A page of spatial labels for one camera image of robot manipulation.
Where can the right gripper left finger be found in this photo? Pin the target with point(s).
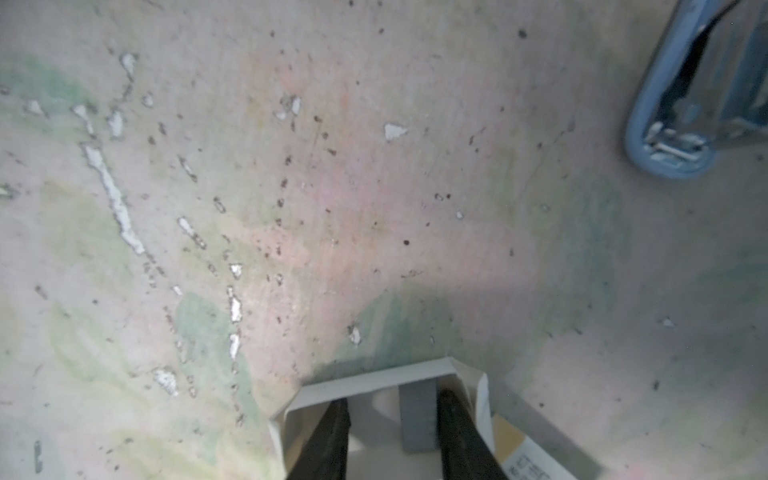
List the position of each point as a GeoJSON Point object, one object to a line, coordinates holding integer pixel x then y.
{"type": "Point", "coordinates": [325, 454]}

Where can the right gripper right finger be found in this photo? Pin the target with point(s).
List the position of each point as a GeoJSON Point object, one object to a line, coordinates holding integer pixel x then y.
{"type": "Point", "coordinates": [464, 454]}

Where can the grey staple strip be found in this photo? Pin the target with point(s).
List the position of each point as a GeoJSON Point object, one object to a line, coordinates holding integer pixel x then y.
{"type": "Point", "coordinates": [418, 405]}

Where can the light blue stapler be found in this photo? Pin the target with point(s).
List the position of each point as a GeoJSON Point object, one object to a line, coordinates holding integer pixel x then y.
{"type": "Point", "coordinates": [705, 91]}

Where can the white staple box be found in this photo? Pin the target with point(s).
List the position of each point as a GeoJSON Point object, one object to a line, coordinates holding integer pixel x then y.
{"type": "Point", "coordinates": [529, 446]}

